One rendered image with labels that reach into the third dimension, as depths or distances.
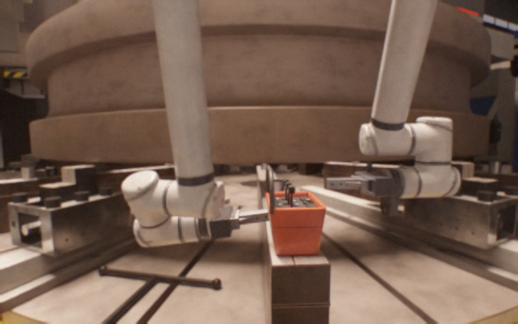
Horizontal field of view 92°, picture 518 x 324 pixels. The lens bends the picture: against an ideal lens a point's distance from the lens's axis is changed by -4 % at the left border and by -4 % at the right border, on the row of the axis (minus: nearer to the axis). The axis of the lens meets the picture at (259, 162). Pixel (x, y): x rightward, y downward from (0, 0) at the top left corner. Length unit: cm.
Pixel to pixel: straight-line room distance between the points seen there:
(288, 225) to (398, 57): 46
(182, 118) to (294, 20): 96
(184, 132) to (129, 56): 124
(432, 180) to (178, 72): 68
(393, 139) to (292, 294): 47
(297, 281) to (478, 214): 110
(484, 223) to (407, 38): 109
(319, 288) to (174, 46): 61
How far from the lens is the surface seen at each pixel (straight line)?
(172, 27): 56
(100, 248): 175
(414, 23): 68
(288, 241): 66
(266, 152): 126
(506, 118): 755
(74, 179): 165
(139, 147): 147
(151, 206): 66
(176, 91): 55
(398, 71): 69
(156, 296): 131
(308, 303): 70
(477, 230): 160
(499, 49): 554
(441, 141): 82
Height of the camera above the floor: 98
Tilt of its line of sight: 5 degrees down
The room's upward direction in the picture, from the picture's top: 1 degrees counter-clockwise
